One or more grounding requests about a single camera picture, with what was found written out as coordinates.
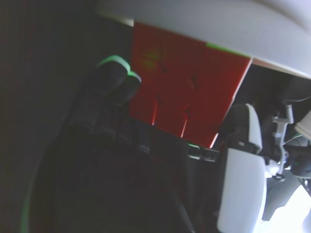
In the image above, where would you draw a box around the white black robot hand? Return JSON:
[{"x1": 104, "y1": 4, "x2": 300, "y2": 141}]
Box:
[{"x1": 21, "y1": 54, "x2": 268, "y2": 233}]

